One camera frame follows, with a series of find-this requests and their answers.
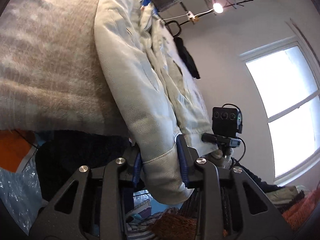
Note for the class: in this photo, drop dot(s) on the white framed window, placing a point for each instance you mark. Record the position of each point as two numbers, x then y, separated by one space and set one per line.
287 79

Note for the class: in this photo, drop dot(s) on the grey and blue work jacket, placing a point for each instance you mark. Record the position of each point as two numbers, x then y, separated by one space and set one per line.
154 91

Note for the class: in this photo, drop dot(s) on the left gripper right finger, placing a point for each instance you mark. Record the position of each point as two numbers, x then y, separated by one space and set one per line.
232 206

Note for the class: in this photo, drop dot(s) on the orange cloth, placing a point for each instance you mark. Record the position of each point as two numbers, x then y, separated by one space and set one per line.
16 149

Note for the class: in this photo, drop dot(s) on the pink plaid bed blanket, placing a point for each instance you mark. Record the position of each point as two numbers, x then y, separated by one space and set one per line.
51 78

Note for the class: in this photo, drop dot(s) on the black camera box with cable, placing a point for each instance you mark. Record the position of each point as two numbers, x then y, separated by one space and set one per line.
227 122

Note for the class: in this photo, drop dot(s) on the orange shaggy rug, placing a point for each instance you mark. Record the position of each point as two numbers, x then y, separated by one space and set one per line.
298 214

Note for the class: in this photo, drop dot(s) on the black hanging garment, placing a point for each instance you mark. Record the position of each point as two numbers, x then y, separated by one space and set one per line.
186 57

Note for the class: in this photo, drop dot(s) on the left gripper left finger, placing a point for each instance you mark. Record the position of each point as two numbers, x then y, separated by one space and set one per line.
67 212

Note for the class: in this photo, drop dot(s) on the clear plastic bag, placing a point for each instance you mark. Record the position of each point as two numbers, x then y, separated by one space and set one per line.
21 195

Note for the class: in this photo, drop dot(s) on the white clip desk lamp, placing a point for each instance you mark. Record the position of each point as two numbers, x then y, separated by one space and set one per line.
216 8

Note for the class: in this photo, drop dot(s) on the right hand in white glove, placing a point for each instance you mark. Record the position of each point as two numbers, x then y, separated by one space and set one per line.
220 159

